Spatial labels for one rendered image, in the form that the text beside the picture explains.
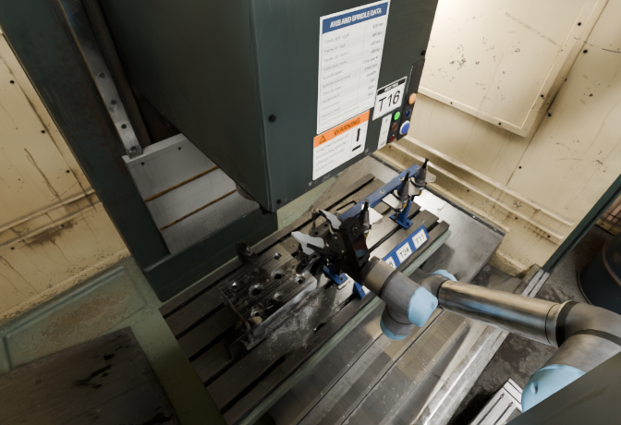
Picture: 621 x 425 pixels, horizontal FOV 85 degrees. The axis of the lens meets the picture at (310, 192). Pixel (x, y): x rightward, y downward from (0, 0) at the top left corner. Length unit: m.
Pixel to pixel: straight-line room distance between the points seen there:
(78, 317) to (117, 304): 0.17
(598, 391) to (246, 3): 0.46
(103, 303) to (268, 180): 1.47
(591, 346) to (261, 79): 0.59
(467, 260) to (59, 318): 1.92
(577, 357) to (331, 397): 0.95
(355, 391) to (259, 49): 1.21
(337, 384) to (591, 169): 1.19
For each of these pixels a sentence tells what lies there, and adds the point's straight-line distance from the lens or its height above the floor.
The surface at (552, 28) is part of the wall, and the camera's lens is 1.46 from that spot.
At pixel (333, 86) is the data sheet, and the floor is 1.82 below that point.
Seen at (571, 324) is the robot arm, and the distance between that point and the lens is 0.72.
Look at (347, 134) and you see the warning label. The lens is 0.71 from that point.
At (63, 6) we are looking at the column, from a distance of 1.06.
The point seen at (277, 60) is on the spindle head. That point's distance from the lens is 0.52.
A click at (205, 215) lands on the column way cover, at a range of 1.52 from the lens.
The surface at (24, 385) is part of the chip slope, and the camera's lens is 1.68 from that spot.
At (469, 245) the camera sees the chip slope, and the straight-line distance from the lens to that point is 1.81.
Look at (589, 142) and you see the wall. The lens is 1.53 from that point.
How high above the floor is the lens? 2.09
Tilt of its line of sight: 43 degrees down
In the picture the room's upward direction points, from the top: 1 degrees clockwise
